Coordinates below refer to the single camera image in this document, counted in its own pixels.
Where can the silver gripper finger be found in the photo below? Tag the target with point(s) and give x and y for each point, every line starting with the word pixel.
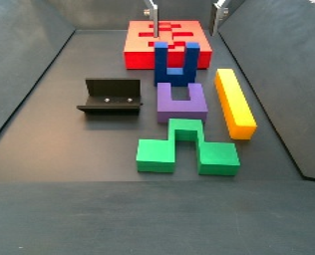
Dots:
pixel 217 13
pixel 151 13

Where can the purple U-shaped block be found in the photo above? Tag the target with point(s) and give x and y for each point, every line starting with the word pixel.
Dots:
pixel 181 109

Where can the red slotted board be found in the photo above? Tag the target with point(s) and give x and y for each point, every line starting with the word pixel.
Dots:
pixel 174 32

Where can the blue U-shaped block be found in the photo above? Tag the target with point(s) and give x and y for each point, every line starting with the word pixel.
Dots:
pixel 176 76

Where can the yellow long bar block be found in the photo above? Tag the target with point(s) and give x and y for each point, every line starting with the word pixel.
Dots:
pixel 237 114

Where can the green stepped block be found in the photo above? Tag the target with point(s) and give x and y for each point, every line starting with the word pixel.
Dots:
pixel 217 158

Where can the black angle bracket fixture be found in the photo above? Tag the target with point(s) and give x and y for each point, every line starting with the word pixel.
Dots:
pixel 112 95

